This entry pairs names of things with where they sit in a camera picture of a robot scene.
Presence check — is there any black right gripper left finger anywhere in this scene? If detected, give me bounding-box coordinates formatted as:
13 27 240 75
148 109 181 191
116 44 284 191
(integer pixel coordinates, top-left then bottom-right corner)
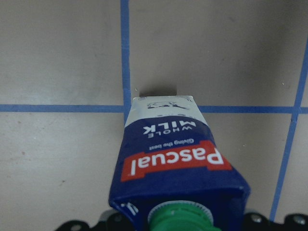
55 209 131 231

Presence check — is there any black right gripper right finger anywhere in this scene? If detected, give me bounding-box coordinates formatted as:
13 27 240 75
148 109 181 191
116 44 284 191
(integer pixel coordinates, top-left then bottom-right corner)
243 209 308 231

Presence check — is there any blue white milk carton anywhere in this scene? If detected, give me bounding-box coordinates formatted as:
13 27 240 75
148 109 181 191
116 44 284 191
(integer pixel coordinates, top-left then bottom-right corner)
109 96 250 231

